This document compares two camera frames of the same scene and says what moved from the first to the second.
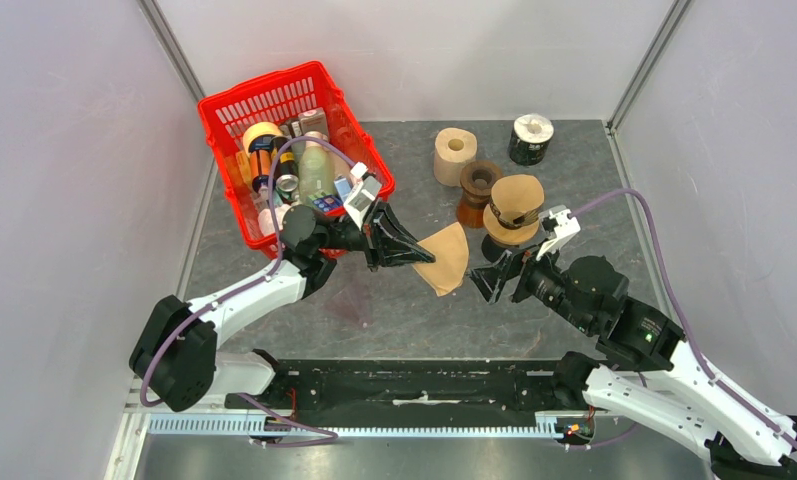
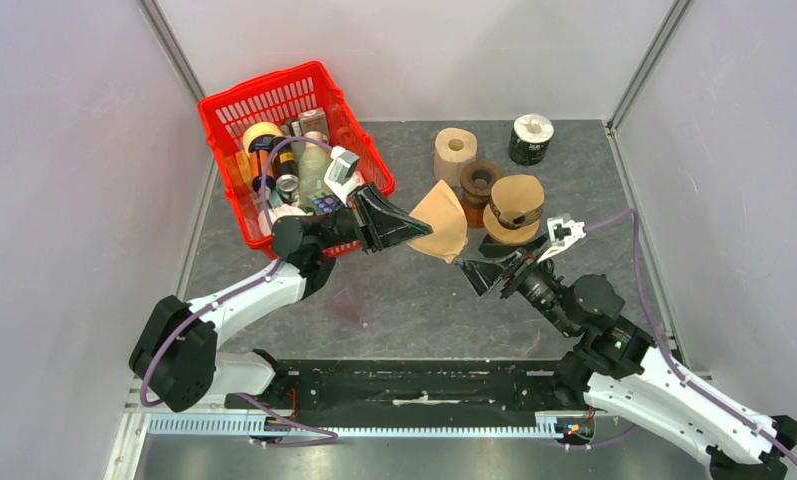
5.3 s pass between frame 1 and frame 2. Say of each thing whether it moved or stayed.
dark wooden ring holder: stayed
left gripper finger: moved
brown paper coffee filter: stayed
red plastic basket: stayed
